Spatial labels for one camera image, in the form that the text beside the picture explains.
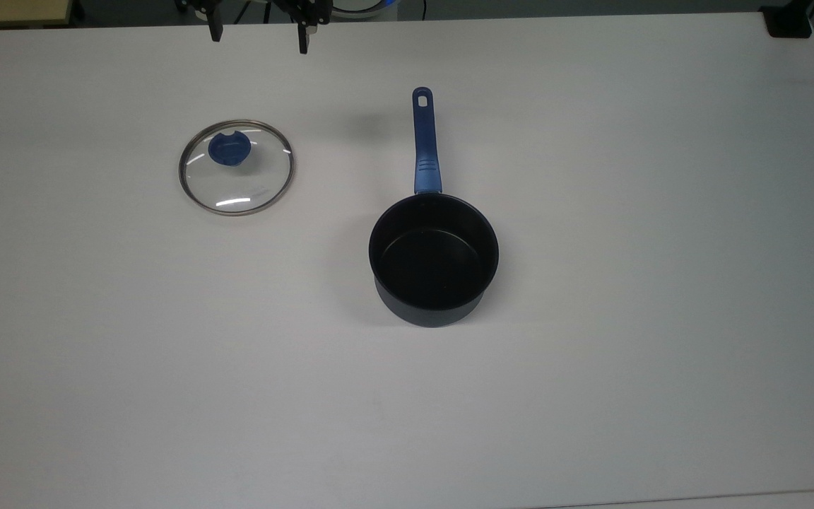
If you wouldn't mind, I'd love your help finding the light wooden table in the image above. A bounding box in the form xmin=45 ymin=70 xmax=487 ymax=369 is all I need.
xmin=0 ymin=0 xmax=74 ymax=29

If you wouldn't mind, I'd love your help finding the glass lid with blue knob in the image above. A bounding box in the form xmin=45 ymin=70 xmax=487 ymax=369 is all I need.
xmin=178 ymin=119 xmax=296 ymax=217

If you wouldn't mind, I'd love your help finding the black table clamp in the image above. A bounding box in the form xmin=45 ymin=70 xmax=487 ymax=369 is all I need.
xmin=760 ymin=0 xmax=814 ymax=39

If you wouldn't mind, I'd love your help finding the black saucepan with blue handle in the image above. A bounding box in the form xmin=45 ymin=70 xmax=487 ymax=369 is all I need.
xmin=368 ymin=86 xmax=500 ymax=329

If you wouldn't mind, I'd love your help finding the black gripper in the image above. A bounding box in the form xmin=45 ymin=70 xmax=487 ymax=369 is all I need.
xmin=175 ymin=0 xmax=332 ymax=56

